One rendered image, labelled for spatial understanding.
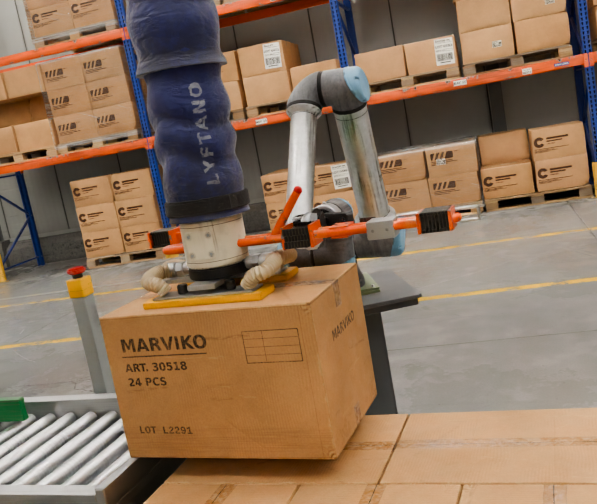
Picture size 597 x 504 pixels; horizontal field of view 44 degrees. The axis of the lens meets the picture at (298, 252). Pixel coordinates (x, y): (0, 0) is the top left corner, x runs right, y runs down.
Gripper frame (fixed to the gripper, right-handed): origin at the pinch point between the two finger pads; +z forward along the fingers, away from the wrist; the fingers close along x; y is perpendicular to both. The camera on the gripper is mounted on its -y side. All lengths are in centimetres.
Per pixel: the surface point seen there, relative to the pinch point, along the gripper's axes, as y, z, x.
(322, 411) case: -2.9, 19.8, -40.3
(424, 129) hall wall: 115, -842, -6
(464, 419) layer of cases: -30, -14, -59
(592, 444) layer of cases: -62, 2, -59
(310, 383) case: -1.1, 19.8, -33.1
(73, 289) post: 113, -46, -17
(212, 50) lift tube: 16, 3, 49
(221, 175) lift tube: 18.0, 6.4, 18.6
